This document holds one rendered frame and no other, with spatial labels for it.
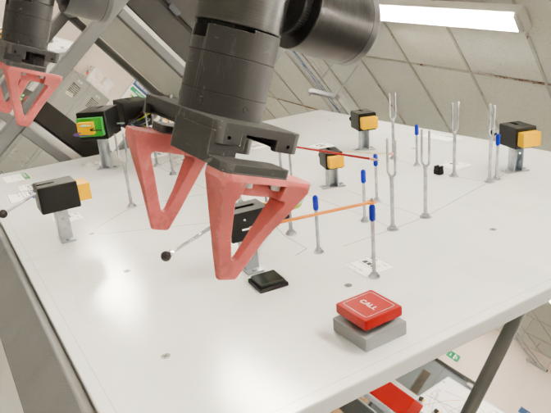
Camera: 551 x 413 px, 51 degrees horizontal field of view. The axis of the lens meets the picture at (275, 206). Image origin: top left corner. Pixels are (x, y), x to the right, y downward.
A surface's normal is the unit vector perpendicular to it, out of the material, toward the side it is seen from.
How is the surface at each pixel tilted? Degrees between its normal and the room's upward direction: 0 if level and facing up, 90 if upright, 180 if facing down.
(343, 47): 122
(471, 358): 90
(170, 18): 90
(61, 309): 49
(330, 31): 112
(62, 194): 90
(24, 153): 90
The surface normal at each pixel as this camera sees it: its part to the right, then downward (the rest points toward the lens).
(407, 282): -0.08, -0.94
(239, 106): 0.48, 0.29
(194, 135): -0.77, -0.06
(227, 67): 0.00, 0.21
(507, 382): -0.56, -0.52
